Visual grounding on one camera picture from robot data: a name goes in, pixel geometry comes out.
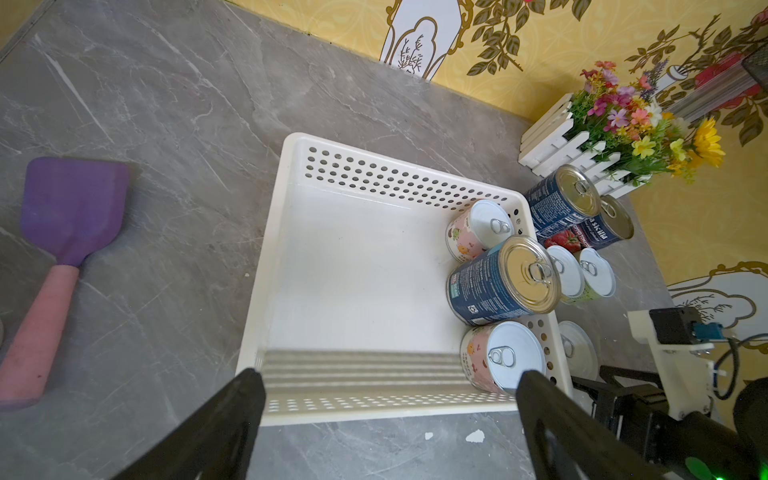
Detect white perforated plastic basket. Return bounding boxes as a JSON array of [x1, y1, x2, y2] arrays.
[[237, 133, 534, 426]]

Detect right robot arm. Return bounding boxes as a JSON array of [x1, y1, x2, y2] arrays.
[[572, 366, 767, 479]]

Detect yellow label white lid can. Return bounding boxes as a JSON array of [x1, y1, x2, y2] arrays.
[[547, 245, 586, 304]]

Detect tall blue nutrition label can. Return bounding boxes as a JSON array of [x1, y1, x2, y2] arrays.
[[524, 165, 601, 239]]

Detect blue label gold lid can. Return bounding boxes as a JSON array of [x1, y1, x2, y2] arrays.
[[446, 236, 562, 327]]

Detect orange label white lid can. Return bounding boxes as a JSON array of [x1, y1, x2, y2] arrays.
[[558, 321, 599, 380]]

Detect pink label can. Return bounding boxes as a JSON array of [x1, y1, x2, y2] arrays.
[[460, 321, 547, 395], [446, 200, 513, 263]]

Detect dark blue tomato can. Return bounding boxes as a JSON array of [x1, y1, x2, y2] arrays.
[[539, 195, 635, 253]]

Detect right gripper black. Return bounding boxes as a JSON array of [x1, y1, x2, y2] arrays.
[[571, 365, 666, 432]]

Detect green label white lid can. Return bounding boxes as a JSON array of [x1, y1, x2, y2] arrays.
[[574, 248, 616, 303]]

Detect white picket fence flower planter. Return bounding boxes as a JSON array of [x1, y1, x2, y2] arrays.
[[518, 61, 725, 197]]

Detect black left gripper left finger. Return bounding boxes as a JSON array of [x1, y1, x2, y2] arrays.
[[115, 368, 266, 479]]

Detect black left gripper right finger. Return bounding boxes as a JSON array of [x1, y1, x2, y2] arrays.
[[516, 370, 663, 479]]

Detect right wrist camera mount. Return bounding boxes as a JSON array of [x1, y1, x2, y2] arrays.
[[628, 307, 726, 420]]

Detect purple pink silicone spatula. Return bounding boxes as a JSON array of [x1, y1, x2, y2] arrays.
[[1, 157, 131, 410]]

